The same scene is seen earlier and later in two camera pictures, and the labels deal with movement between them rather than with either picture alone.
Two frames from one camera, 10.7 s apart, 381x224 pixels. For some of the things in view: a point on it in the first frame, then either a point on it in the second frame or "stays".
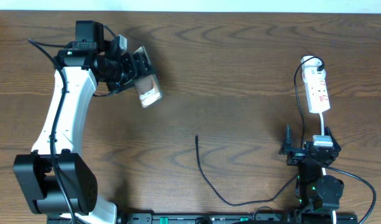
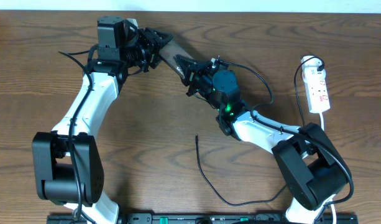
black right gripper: (297, 155) → (192, 70)
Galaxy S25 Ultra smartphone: (148, 89) → (168, 51)
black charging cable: (320, 68) stays
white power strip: (316, 84) stays
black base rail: (237, 218) stays
